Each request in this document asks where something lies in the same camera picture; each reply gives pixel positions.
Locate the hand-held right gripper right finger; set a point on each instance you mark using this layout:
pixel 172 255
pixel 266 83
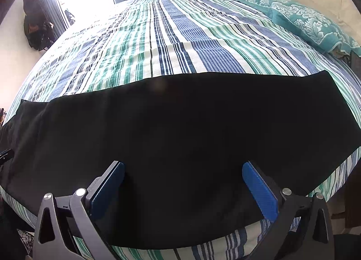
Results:
pixel 259 192

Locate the black pants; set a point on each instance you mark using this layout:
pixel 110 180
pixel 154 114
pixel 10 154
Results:
pixel 183 136

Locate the striped bed sheet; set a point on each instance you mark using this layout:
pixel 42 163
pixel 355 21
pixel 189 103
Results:
pixel 183 37

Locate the teal patterned pillow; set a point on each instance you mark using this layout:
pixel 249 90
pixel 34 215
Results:
pixel 310 23

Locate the striped blue curtain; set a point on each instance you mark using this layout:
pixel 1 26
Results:
pixel 48 0

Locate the hanging dark clothes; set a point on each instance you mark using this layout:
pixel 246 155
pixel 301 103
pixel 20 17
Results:
pixel 35 23

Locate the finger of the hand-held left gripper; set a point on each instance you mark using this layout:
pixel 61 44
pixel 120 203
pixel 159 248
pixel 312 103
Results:
pixel 6 157

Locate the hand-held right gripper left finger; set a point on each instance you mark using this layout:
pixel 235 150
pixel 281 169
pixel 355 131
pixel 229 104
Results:
pixel 108 189

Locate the black jacket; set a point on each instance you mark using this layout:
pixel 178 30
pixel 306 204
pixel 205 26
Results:
pixel 11 234

